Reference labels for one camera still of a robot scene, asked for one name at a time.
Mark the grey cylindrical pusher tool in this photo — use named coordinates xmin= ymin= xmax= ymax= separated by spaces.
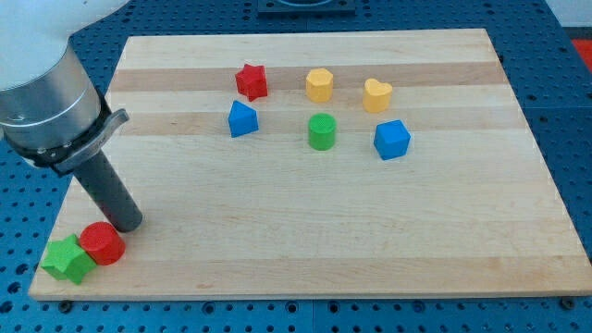
xmin=74 ymin=151 xmax=143 ymax=233

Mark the green cylinder block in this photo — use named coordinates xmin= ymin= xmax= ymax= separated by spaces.
xmin=308 ymin=113 xmax=337 ymax=151

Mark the wooden board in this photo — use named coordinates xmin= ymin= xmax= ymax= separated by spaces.
xmin=30 ymin=29 xmax=591 ymax=301

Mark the blue cube block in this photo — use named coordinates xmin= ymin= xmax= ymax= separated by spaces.
xmin=374 ymin=119 xmax=411 ymax=160

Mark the red star block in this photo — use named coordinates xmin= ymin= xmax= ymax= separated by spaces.
xmin=235 ymin=64 xmax=268 ymax=102

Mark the yellow hexagon block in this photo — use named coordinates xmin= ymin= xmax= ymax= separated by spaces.
xmin=306 ymin=68 xmax=333 ymax=103

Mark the yellow heart block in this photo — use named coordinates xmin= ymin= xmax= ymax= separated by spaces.
xmin=363 ymin=78 xmax=393 ymax=113

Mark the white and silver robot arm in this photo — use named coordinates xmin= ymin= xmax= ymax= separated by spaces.
xmin=1 ymin=0 xmax=129 ymax=174

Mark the red cylinder block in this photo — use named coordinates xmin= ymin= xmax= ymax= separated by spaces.
xmin=80 ymin=221 xmax=126 ymax=265

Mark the green star block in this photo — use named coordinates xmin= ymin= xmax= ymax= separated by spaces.
xmin=40 ymin=234 xmax=97 ymax=285

